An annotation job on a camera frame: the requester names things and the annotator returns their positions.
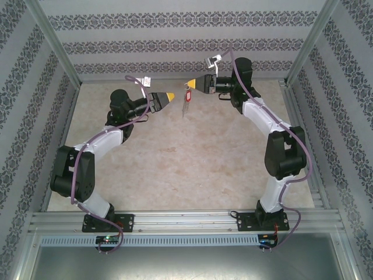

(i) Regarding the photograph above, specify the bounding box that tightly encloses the small circuit board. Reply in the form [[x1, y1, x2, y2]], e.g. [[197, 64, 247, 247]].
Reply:
[[258, 234, 278, 245], [95, 234, 121, 244]]

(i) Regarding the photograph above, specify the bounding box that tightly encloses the left small circuit board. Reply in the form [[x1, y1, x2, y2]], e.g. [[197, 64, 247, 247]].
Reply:
[[95, 234, 121, 244]]

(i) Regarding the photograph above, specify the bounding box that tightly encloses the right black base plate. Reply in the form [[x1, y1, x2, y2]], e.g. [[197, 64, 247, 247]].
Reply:
[[236, 212, 290, 233]]

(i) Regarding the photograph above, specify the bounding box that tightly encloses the right small circuit board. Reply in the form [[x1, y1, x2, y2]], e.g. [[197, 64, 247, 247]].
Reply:
[[258, 234, 278, 245]]

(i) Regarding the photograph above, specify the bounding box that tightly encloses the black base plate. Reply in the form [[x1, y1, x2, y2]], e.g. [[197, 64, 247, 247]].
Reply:
[[82, 213, 135, 233], [236, 212, 290, 233]]

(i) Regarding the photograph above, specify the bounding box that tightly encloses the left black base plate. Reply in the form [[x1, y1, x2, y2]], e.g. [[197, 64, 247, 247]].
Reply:
[[82, 213, 135, 233]]

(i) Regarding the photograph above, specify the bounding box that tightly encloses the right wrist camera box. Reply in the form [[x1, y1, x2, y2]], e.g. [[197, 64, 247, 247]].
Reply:
[[205, 54, 224, 68]]

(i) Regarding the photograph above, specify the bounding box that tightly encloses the aluminium back rail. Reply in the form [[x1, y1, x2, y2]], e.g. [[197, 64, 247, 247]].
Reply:
[[80, 78, 288, 85]]

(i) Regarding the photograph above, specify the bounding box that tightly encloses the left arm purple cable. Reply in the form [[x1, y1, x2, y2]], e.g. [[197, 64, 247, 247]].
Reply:
[[69, 75, 152, 254]]

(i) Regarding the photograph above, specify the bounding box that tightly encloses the aluminium side rail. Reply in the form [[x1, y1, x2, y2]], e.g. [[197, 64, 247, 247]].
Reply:
[[42, 84, 80, 211]]

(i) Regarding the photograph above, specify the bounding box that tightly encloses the grey keyring holder with rings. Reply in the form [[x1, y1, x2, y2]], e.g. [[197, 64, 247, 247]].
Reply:
[[182, 82, 195, 118]]

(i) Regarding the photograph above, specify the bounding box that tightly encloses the aluminium frame post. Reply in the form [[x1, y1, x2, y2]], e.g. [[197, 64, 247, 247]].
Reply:
[[286, 0, 341, 86], [24, 0, 82, 86], [11, 232, 40, 280], [332, 233, 361, 280]]

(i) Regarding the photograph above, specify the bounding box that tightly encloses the grey metal sheet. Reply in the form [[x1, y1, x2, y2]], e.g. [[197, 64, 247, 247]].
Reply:
[[29, 246, 350, 280]]

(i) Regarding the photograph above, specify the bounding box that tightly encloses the slotted grey cable duct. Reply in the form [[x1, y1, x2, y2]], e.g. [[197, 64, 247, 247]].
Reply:
[[39, 234, 262, 248]]

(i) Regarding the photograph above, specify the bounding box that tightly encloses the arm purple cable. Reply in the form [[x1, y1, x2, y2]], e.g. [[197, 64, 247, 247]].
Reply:
[[221, 46, 314, 253], [69, 75, 152, 254]]

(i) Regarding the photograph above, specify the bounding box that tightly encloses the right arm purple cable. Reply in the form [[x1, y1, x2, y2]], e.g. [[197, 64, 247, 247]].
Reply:
[[221, 46, 314, 253]]

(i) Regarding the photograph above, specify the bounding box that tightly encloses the aluminium mounting rail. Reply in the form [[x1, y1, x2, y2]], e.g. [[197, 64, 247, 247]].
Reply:
[[29, 208, 342, 234]]

